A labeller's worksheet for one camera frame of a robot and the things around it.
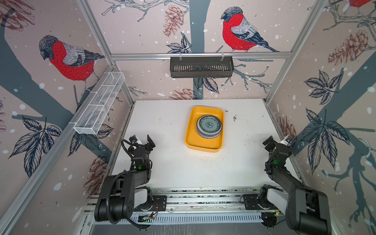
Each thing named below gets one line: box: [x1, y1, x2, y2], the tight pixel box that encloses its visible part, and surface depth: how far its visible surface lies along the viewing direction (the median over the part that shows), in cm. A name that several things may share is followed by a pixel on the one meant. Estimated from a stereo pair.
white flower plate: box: [196, 129, 223, 140], surface depth 97 cm
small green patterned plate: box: [196, 115, 223, 136], surface depth 102 cm
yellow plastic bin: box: [184, 105, 225, 153], surface depth 100 cm
